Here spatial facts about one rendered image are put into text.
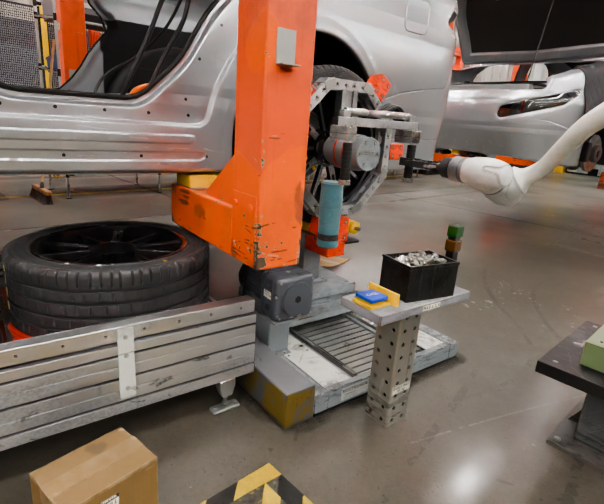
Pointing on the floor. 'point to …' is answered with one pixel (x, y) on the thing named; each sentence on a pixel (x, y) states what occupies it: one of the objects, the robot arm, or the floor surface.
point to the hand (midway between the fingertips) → (410, 161)
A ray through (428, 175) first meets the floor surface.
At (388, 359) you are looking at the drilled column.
